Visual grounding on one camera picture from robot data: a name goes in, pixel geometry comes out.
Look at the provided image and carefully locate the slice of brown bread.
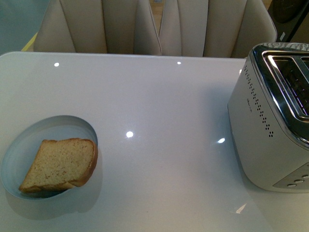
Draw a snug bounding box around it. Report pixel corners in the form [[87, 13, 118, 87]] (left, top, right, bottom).
[[19, 138, 98, 193]]

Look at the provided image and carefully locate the white round plate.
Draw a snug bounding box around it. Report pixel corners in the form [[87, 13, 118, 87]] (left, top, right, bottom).
[[0, 116, 98, 200]]

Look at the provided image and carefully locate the beige chair on left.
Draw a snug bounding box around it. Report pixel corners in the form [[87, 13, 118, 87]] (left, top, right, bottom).
[[34, 0, 162, 55]]

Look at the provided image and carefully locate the beige chair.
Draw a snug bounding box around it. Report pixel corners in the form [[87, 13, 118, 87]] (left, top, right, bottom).
[[159, 0, 277, 58], [34, 0, 162, 55]]

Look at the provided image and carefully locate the beige chair on right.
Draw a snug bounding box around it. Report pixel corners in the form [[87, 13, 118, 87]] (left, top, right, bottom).
[[159, 0, 277, 58]]

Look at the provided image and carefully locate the white chrome two-slot toaster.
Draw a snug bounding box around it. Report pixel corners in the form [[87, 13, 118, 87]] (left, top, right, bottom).
[[227, 43, 309, 193]]

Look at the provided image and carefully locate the dark grey washing machine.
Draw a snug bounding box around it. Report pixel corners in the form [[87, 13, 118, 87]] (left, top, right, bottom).
[[268, 0, 309, 43]]

